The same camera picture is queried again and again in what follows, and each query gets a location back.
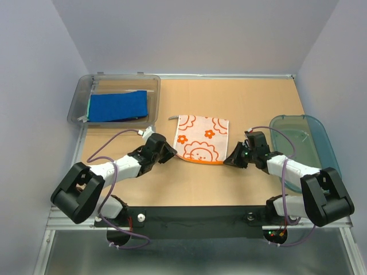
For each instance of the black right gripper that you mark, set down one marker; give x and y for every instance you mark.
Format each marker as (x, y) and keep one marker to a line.
(234, 159)

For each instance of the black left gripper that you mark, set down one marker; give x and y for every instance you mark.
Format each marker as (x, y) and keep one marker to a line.
(170, 152)

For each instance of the orange white patterned towel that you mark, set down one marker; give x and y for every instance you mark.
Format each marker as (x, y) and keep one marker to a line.
(201, 139)

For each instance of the blue towel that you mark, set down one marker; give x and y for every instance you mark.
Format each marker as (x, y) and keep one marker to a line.
(118, 106)

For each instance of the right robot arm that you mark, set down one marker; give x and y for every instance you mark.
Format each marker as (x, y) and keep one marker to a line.
(324, 198)

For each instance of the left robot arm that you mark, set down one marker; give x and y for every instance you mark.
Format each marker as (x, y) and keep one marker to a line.
(78, 195)

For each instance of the teal plastic bin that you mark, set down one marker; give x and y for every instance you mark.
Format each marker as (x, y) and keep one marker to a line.
(304, 136)

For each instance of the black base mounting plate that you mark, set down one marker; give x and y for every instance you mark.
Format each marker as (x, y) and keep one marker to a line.
(199, 222)

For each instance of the smoky clear plastic bin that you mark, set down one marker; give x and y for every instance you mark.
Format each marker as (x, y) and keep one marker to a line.
(115, 83)

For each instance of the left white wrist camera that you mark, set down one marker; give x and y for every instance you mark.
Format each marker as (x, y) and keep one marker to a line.
(147, 131)

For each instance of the aluminium frame rail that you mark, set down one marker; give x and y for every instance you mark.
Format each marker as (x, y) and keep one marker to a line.
(248, 102)

